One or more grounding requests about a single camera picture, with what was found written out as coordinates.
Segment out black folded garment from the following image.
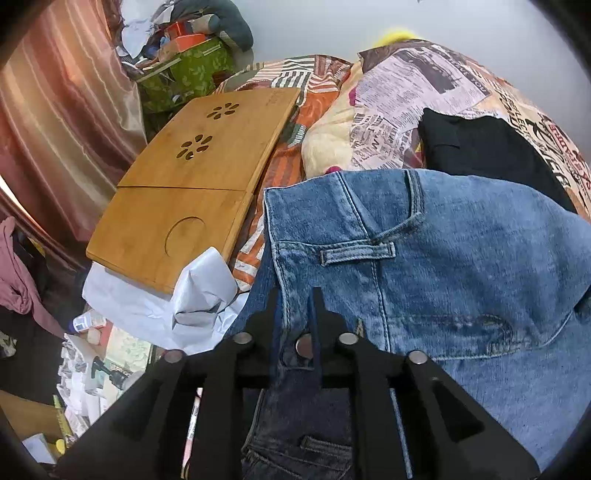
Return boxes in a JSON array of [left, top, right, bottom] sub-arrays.
[[418, 108, 576, 213]]

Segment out green leaf pattern bag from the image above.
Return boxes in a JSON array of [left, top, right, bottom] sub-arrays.
[[136, 38, 235, 114]]

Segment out cream yellow pillow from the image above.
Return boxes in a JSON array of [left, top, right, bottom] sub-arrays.
[[301, 61, 363, 179]]

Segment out orange striped blanket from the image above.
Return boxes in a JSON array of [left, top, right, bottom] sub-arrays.
[[214, 54, 352, 293]]

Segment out dark grey stuffed cushion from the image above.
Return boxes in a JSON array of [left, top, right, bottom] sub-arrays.
[[170, 0, 253, 52]]

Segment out blue denim jeans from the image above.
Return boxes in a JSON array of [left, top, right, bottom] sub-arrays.
[[232, 169, 590, 479]]

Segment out newspaper print bed cover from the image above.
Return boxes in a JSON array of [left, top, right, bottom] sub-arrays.
[[349, 39, 590, 212]]

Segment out striped pink curtain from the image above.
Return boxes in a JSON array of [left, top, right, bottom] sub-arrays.
[[1, 1, 146, 268]]

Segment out white crumpled cloth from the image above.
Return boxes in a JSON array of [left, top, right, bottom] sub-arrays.
[[82, 247, 249, 355]]

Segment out bamboo lap desk tray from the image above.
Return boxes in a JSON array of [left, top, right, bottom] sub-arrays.
[[86, 88, 301, 293]]

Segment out pink hanging garment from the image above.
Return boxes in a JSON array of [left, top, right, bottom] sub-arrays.
[[0, 217, 65, 338]]

